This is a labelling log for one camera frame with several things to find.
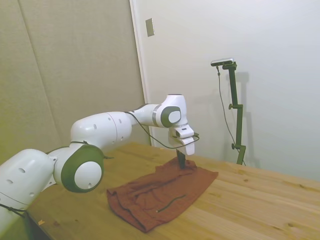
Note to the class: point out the grey wall plate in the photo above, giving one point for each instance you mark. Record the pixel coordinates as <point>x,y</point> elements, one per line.
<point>150,27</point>

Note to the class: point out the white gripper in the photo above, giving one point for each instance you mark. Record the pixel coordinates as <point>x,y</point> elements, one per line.
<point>188,146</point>

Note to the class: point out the white door frame trim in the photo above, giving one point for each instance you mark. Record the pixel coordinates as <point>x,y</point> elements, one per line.
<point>142,62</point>

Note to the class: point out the grey camera on stand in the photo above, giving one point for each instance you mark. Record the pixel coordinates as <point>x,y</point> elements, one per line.
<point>222,61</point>

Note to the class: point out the dark green camera stand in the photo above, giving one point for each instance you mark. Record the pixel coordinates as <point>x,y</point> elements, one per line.
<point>239,125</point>

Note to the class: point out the small orange scrap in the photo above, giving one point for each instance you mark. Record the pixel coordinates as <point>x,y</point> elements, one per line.
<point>41,221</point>

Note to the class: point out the rust red shorts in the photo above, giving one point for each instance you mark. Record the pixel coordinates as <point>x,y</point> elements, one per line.
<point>162,190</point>

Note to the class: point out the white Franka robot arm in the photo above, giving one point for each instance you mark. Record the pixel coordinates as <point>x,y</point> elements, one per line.
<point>100,130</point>

